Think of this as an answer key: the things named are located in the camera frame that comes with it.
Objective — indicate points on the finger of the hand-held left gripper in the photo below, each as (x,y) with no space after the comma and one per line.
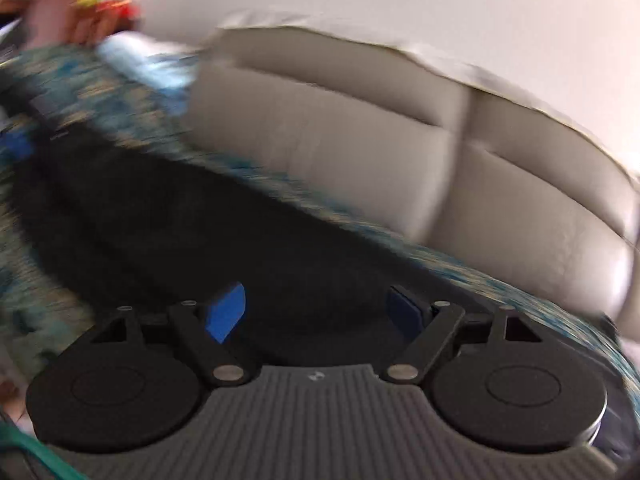
(17,146)

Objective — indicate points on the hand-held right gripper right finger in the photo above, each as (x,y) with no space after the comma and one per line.
(402,310)

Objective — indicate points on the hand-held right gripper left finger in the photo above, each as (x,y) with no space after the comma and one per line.
(227,312)

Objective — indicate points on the black pants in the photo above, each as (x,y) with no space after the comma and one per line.
(200,220)

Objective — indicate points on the light blue cloth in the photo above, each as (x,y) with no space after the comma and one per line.
(135,55)

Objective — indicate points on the cluttered wooden shelf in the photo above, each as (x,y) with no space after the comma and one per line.
(50,10)

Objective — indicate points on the blue patterned blanket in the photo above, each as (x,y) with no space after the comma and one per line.
(40,285)

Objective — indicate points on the beige padded sofa backrest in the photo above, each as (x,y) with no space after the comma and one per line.
(325,135)

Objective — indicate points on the white sofa cover cloth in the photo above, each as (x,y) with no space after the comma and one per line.
(270,19)

